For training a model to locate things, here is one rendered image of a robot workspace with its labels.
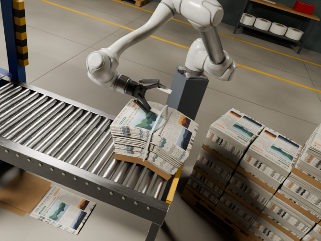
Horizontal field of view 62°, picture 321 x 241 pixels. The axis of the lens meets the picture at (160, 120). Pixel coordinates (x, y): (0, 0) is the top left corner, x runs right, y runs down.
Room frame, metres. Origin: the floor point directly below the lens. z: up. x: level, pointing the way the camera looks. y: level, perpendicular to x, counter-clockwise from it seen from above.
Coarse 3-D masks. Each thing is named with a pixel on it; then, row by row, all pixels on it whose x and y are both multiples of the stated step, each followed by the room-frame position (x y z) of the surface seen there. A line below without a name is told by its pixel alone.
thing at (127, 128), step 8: (128, 104) 1.24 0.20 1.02; (136, 104) 1.24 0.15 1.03; (152, 104) 1.26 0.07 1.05; (120, 112) 1.15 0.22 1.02; (128, 112) 1.15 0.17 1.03; (136, 112) 1.16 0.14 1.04; (144, 112) 1.17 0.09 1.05; (120, 120) 1.07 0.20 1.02; (128, 120) 1.08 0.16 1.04; (136, 120) 1.08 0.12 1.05; (144, 120) 1.09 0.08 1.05; (112, 128) 1.02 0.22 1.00; (120, 128) 1.02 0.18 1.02; (128, 128) 1.01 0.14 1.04; (136, 128) 1.02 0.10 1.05; (112, 136) 1.03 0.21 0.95; (120, 136) 1.02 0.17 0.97; (128, 136) 1.01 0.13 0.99; (136, 136) 1.01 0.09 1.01; (120, 144) 1.02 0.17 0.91; (128, 144) 1.01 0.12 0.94; (136, 144) 1.01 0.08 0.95; (120, 152) 1.02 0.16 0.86; (128, 152) 1.02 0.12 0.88; (136, 152) 1.01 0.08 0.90
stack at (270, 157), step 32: (224, 128) 1.56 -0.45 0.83; (256, 128) 1.67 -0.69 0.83; (256, 160) 1.39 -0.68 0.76; (288, 160) 1.40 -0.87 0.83; (192, 192) 1.53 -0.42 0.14; (224, 192) 1.41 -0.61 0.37; (256, 192) 1.33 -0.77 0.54; (288, 192) 1.26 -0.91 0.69; (320, 192) 1.19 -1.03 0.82; (256, 224) 1.27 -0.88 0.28; (288, 224) 1.20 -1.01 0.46
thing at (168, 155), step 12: (168, 120) 1.14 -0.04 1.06; (180, 120) 1.19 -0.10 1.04; (192, 120) 1.25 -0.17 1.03; (168, 132) 1.05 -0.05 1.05; (180, 132) 1.10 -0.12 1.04; (192, 132) 1.15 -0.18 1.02; (156, 144) 0.99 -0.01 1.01; (168, 144) 0.98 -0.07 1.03; (180, 144) 1.01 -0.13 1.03; (192, 144) 1.06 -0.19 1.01; (156, 156) 1.00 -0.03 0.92; (168, 156) 0.98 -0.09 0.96; (180, 156) 0.98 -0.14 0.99; (168, 168) 0.99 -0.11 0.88
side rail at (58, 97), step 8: (8, 80) 1.46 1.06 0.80; (16, 80) 1.48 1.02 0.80; (24, 88) 1.43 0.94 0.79; (32, 88) 1.44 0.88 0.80; (40, 88) 1.47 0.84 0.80; (40, 96) 1.42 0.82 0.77; (48, 96) 1.41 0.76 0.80; (56, 96) 1.43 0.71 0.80; (72, 104) 1.39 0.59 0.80; (80, 104) 1.42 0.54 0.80; (96, 112) 1.38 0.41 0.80; (104, 112) 1.40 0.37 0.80; (112, 120) 1.35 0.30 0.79
